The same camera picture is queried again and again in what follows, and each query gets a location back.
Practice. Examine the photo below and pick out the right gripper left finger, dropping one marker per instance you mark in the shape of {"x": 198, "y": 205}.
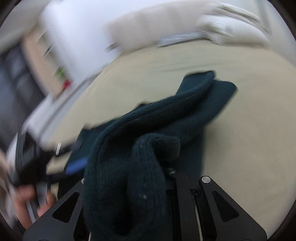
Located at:
{"x": 63, "y": 221}

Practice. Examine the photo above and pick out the white open shelf unit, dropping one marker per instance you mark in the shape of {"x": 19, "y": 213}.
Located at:
{"x": 43, "y": 59}

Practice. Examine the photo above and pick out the zebra print pillow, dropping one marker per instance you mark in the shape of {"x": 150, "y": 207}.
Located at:
{"x": 180, "y": 38}

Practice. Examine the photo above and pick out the wall switch plate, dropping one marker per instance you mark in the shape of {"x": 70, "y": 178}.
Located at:
{"x": 111, "y": 47}

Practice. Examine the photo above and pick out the cream padded headboard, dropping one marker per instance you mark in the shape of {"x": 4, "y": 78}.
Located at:
{"x": 146, "y": 26}

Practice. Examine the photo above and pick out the person left hand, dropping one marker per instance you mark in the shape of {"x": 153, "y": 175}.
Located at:
{"x": 22, "y": 203}

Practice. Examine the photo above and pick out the white folded duvet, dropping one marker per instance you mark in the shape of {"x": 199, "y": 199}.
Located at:
{"x": 227, "y": 24}

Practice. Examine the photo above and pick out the red box on shelf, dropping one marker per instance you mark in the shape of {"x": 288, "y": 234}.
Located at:
{"x": 66, "y": 85}

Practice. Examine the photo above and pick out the dark window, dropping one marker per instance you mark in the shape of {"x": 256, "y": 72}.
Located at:
{"x": 20, "y": 94}

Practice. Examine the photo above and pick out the beige bed sheet mattress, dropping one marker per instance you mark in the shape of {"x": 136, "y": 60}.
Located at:
{"x": 249, "y": 147}

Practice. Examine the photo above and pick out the dark green knitted garment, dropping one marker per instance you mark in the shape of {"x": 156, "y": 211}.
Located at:
{"x": 124, "y": 194}

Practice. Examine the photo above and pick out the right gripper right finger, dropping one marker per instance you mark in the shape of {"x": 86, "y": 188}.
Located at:
{"x": 199, "y": 209}

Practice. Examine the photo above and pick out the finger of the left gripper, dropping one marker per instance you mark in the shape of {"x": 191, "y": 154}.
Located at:
{"x": 78, "y": 158}

